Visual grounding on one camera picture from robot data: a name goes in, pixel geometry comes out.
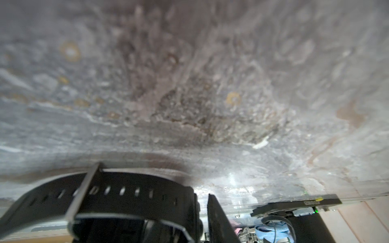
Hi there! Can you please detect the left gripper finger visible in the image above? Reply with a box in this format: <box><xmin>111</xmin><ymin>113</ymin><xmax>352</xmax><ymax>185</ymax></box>
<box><xmin>207</xmin><ymin>194</ymin><xmax>240</xmax><ymax>243</ymax></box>

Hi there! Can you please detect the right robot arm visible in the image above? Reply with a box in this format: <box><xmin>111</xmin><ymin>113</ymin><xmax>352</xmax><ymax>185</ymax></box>
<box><xmin>255</xmin><ymin>213</ymin><xmax>335</xmax><ymax>243</ymax></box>

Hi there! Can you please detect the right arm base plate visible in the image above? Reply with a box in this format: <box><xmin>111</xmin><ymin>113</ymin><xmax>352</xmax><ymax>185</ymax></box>
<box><xmin>250</xmin><ymin>194</ymin><xmax>342</xmax><ymax>217</ymax></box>

